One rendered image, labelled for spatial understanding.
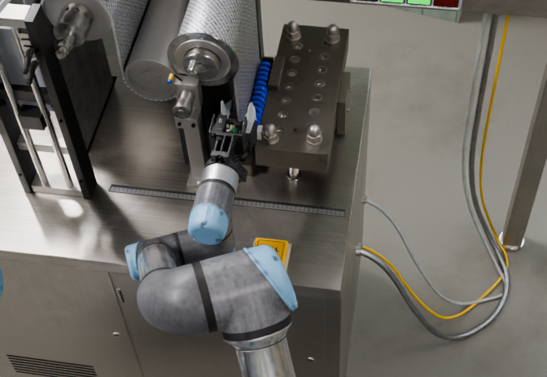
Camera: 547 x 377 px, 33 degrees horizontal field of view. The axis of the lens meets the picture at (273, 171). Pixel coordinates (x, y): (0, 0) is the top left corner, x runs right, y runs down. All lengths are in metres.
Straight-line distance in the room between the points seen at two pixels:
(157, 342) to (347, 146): 0.69
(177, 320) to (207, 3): 0.73
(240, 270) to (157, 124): 0.86
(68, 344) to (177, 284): 1.07
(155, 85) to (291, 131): 0.31
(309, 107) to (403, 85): 1.52
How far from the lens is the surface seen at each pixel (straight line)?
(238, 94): 1.97
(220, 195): 1.80
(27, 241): 2.12
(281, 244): 1.98
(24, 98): 1.96
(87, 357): 2.55
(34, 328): 2.48
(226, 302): 1.46
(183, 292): 1.46
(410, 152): 3.36
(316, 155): 2.00
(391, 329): 2.94
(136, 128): 2.27
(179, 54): 1.90
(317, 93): 2.12
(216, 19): 1.89
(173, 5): 2.05
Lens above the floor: 2.56
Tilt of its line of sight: 51 degrees down
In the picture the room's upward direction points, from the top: 4 degrees counter-clockwise
